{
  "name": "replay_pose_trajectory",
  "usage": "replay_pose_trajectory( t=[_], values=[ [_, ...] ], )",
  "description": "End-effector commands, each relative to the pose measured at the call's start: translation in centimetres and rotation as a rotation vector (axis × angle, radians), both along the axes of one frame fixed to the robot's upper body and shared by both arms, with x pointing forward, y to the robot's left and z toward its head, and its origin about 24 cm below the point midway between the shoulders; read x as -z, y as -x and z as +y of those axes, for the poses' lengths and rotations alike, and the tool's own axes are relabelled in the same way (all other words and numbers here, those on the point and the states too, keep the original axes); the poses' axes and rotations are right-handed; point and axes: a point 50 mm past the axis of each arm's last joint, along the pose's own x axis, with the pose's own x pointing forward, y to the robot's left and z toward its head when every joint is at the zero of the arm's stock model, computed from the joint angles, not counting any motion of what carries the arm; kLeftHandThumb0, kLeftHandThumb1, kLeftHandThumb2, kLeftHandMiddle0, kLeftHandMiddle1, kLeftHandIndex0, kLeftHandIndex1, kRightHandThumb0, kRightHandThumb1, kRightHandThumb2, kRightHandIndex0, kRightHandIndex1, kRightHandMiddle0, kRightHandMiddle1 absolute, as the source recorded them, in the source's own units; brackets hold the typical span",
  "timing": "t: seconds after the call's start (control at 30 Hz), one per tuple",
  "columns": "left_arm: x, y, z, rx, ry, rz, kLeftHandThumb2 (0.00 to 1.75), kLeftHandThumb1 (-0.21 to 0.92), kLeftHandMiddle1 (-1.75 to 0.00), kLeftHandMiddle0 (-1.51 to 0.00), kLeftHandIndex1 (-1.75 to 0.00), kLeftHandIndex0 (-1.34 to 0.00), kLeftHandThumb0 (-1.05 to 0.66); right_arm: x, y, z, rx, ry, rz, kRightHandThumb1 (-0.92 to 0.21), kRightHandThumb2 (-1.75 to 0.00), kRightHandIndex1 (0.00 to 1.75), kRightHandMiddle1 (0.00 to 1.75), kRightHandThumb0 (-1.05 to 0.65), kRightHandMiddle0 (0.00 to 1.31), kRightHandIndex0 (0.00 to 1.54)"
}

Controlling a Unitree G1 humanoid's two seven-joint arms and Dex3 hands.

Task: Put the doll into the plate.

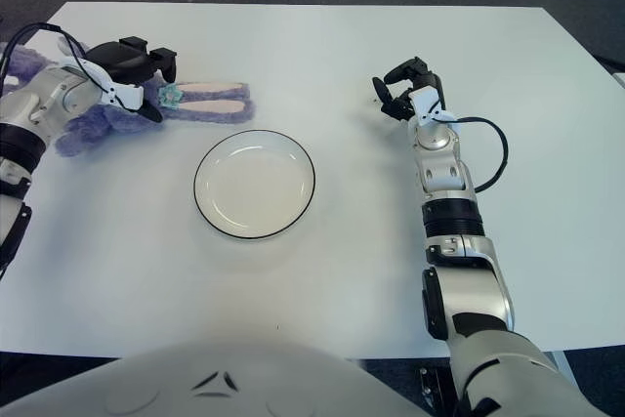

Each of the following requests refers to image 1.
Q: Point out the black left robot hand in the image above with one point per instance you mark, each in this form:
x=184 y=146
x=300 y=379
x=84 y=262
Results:
x=122 y=65

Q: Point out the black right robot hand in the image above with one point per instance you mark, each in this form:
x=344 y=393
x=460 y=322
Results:
x=425 y=95

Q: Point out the purple plush bunny doll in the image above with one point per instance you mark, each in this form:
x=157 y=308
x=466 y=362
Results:
x=215 y=107

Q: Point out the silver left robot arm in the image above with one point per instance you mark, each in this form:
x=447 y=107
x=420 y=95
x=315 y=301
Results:
x=49 y=99

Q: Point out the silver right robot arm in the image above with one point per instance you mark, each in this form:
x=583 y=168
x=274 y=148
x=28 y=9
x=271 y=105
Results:
x=469 y=290

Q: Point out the white plate with black rim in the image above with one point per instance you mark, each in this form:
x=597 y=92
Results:
x=254 y=187

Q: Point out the grey table leg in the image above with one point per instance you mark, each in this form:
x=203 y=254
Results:
x=562 y=361

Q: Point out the grey robot torso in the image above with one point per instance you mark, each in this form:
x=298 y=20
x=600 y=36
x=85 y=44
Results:
x=244 y=378

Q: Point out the black perforated bracket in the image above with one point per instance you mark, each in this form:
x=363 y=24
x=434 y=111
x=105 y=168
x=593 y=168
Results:
x=432 y=387

